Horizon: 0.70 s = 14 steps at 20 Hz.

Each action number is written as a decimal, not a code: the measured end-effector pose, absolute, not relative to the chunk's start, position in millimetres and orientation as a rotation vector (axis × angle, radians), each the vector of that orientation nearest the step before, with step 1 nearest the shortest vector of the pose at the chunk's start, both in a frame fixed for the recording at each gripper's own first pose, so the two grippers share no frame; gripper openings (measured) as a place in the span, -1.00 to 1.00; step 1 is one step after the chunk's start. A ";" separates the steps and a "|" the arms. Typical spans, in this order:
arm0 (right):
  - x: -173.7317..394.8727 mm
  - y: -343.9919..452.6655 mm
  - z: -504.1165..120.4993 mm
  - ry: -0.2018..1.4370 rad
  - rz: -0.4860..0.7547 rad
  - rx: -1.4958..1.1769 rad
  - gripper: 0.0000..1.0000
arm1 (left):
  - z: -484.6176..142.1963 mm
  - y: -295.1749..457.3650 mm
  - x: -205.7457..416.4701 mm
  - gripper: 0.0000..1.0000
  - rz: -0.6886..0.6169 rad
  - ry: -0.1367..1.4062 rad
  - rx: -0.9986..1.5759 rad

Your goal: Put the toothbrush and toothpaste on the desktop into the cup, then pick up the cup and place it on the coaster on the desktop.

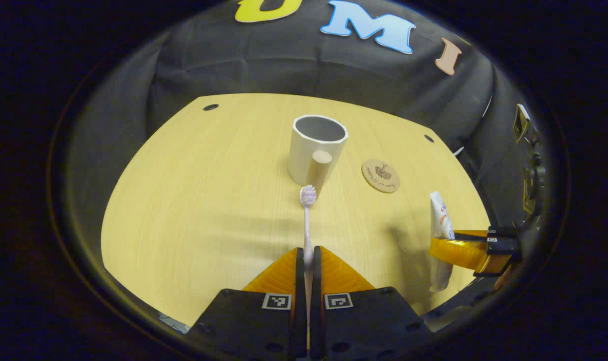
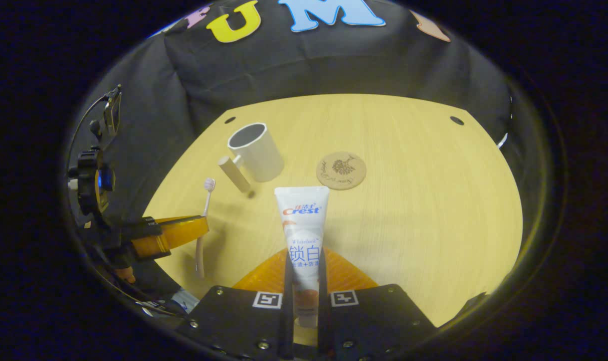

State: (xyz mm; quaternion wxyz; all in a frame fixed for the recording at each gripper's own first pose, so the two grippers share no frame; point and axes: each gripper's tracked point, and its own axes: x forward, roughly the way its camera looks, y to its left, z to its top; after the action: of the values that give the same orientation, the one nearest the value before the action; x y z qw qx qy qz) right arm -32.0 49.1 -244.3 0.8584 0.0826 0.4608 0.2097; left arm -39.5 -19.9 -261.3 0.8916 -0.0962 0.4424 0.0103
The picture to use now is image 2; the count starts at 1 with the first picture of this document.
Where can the black backdrop cloth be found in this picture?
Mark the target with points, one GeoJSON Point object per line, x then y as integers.
{"type": "Point", "coordinates": [334, 65]}

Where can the white toothpaste tube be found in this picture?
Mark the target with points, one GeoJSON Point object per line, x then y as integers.
{"type": "Point", "coordinates": [304, 235]}

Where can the wooden desktop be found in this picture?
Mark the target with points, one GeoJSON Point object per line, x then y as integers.
{"type": "Point", "coordinates": [424, 225]}

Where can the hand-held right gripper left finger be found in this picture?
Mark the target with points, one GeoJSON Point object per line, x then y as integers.
{"type": "Point", "coordinates": [287, 331]}

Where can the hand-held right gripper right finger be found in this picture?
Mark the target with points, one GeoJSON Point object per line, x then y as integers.
{"type": "Point", "coordinates": [324, 326]}

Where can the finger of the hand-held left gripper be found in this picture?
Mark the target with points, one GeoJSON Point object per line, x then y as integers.
{"type": "Point", "coordinates": [183, 230]}

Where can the pale pink toothbrush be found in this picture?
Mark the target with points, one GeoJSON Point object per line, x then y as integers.
{"type": "Point", "coordinates": [203, 220]}

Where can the round wooden coaster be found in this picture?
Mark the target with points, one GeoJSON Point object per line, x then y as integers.
{"type": "Point", "coordinates": [341, 171]}

